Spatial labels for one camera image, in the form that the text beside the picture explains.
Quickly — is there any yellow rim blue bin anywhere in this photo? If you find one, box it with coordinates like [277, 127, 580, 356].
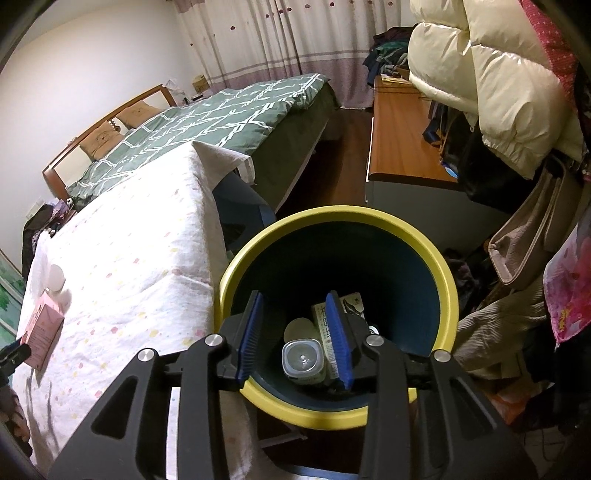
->
[215, 206, 460, 432]

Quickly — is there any white green drink bottle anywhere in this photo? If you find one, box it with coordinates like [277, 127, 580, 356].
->
[283, 318, 315, 344]

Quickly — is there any dark clothes pile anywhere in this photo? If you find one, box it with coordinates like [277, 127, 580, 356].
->
[21, 198, 77, 273]

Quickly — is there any cream puffer jacket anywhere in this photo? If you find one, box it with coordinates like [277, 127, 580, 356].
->
[409, 0, 585, 181]

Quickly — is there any beige shoulder bag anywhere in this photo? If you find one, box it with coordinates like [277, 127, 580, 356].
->
[487, 152, 583, 291]

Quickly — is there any mixed clothes pile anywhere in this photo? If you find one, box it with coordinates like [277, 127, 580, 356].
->
[362, 25, 419, 88]

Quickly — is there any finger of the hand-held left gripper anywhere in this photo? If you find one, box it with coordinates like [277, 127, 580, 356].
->
[0, 339, 32, 377]

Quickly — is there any clear glass jar green lid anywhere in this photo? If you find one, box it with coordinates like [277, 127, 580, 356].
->
[281, 338, 328, 386]

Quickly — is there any red dotted cloth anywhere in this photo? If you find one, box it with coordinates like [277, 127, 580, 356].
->
[519, 0, 591, 93]

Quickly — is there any striped floral curtain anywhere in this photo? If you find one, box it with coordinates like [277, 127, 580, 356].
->
[171, 0, 416, 109]

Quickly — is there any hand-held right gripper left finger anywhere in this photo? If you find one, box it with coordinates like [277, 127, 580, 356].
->
[48, 290, 266, 480]

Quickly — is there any beige corduroy garment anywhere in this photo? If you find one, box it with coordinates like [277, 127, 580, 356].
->
[455, 277, 561, 384]

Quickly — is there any black bag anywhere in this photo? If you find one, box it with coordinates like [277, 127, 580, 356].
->
[438, 102, 522, 208]

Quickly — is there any pink floral cloth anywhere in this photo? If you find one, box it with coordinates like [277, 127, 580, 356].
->
[542, 226, 591, 347]

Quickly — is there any brown pillow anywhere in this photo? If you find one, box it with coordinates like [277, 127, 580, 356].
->
[78, 127, 124, 160]
[117, 102, 162, 130]

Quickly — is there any wooden desk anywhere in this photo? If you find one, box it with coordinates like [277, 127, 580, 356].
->
[365, 74, 504, 227]

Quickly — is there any beige leaf print box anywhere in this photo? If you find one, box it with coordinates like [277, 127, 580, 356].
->
[310, 293, 370, 379]

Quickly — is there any blue chair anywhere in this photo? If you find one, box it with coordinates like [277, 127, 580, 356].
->
[212, 175, 278, 259]

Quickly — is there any bed with green quilt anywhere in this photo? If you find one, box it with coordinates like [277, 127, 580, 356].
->
[65, 73, 340, 210]

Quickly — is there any frosted glass wardrobe door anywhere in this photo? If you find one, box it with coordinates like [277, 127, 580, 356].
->
[0, 249, 24, 333]

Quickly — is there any wooden bed headboard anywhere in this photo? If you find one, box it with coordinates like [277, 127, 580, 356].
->
[41, 84, 178, 197]

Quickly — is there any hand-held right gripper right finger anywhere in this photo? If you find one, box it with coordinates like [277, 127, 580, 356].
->
[325, 291, 539, 480]

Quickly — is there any pink carton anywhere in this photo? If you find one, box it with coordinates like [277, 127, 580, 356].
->
[19, 294, 65, 371]

